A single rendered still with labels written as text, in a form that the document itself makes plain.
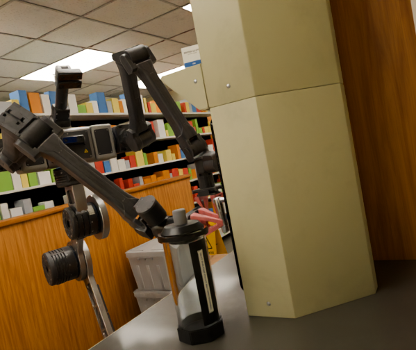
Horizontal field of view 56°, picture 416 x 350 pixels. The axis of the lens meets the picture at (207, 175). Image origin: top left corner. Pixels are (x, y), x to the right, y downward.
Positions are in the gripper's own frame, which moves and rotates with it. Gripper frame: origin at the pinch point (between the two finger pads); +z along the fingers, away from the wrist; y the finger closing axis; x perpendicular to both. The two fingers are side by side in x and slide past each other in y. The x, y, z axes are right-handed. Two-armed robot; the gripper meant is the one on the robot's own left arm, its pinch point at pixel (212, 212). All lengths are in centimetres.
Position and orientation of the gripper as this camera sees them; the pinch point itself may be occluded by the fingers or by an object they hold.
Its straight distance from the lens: 143.4
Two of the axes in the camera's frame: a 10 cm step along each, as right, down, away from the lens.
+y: 8.4, -1.4, -5.2
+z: 1.9, 9.8, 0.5
